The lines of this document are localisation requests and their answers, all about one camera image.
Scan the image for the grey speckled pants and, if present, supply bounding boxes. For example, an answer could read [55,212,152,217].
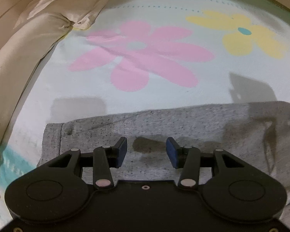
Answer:
[37,101,290,231]

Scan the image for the floral bed sheet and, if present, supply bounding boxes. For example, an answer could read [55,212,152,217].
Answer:
[0,0,290,229]

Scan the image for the beige pillow near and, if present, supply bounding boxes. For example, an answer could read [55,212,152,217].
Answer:
[0,11,72,199]

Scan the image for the beige pillow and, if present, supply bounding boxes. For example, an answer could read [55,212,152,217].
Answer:
[0,11,72,199]
[13,0,134,29]

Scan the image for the beige pillow far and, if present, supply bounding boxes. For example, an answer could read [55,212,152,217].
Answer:
[13,0,134,29]

